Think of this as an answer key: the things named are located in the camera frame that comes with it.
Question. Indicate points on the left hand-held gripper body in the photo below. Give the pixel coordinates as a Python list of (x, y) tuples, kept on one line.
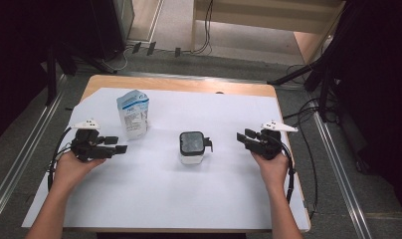
[(88, 149)]

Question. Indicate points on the person's left hand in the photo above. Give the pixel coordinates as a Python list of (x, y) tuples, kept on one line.
[(68, 172)]

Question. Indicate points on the metal floor rail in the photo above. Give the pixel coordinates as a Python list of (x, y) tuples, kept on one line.
[(341, 179), (20, 156), (189, 77)]

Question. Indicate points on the white paper sheet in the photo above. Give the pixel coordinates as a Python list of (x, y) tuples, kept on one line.
[(162, 192)]

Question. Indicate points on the light wooden bench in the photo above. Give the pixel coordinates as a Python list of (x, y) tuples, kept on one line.
[(255, 23)]

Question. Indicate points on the black metal stand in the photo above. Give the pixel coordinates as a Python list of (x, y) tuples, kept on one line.
[(323, 93)]

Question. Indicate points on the person's right hand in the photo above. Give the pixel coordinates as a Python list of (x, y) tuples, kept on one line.
[(275, 174)]

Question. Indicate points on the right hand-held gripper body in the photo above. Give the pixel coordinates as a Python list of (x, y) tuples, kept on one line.
[(270, 146)]

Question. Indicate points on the white and blue refill pouch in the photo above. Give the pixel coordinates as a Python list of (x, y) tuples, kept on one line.
[(134, 116)]

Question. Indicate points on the dark cabinet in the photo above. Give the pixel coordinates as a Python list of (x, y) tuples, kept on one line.
[(106, 26)]

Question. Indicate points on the small grey plug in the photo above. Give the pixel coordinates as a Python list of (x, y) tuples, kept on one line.
[(310, 206)]

